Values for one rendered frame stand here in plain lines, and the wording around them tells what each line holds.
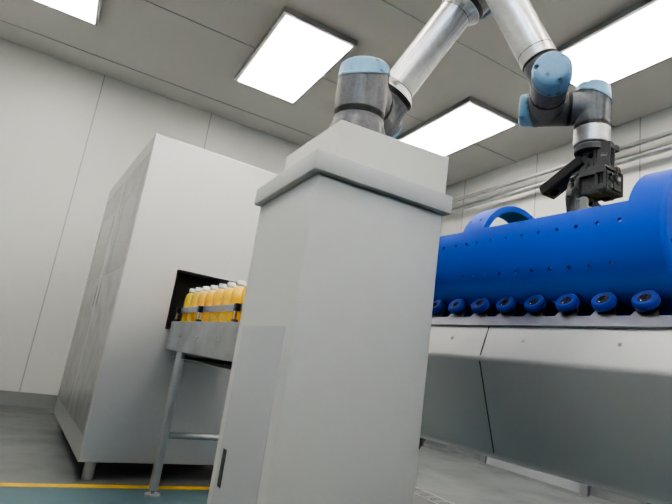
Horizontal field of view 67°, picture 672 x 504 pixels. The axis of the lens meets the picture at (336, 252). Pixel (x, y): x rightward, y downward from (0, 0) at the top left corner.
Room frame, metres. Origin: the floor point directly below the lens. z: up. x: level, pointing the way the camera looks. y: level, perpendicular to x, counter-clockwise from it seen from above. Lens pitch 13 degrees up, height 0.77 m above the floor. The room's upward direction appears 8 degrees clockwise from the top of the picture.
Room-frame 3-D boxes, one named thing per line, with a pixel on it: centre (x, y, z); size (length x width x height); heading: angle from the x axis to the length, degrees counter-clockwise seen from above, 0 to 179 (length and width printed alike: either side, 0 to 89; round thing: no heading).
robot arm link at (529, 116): (1.03, -0.42, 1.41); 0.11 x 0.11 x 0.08; 71
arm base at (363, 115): (1.06, -0.01, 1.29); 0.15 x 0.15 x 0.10
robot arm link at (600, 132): (1.02, -0.53, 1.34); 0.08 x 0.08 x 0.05
